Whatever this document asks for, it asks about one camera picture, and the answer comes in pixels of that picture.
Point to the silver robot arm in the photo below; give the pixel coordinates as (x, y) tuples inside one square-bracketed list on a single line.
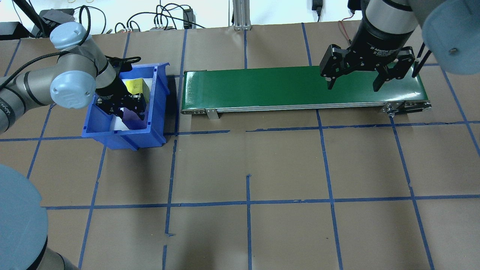
[(71, 75), (446, 33)]

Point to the blue plastic storage bin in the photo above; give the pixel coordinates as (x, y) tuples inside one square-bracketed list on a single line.
[(97, 125)]

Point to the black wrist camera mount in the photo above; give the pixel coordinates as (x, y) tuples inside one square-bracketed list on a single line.
[(125, 65), (356, 3)]

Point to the purple foam block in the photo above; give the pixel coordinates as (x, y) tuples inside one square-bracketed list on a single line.
[(132, 114)]

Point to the aluminium profile post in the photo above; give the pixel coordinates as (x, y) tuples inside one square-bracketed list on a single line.
[(242, 15)]

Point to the green conveyor belt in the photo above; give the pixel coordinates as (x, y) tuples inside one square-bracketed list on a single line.
[(262, 88)]

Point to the yellow foam block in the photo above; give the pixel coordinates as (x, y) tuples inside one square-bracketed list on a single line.
[(134, 86)]

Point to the black power adapter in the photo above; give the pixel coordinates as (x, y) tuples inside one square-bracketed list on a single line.
[(187, 18)]

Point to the black plug adapter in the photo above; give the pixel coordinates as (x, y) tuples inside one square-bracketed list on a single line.
[(317, 5)]

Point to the black electronics box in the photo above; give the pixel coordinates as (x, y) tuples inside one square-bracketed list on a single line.
[(56, 17), (9, 30)]

